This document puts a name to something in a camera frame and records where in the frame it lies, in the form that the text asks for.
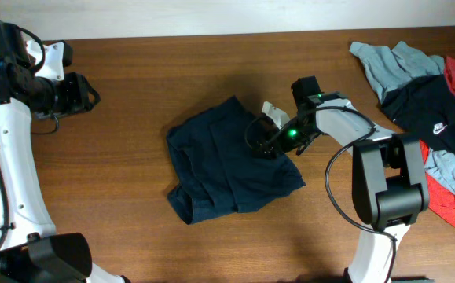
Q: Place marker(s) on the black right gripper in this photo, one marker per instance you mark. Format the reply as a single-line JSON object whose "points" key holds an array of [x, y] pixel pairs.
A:
{"points": [[281, 145]]}

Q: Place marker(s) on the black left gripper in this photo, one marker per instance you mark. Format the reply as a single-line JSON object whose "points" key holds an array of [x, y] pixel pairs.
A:
{"points": [[80, 89]]}

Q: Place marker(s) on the navy blue shorts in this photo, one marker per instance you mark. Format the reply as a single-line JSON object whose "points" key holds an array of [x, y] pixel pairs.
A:
{"points": [[217, 171]]}

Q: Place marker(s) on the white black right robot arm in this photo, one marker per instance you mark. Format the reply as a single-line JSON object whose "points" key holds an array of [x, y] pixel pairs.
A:
{"points": [[389, 187]]}

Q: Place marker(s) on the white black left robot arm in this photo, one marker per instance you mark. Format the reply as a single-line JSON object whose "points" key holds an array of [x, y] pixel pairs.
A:
{"points": [[33, 84]]}

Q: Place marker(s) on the grey t-shirt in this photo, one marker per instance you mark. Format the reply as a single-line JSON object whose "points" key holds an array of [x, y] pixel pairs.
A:
{"points": [[385, 67]]}

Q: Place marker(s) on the black nike garment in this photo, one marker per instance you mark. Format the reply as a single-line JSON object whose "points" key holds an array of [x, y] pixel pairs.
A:
{"points": [[425, 107]]}

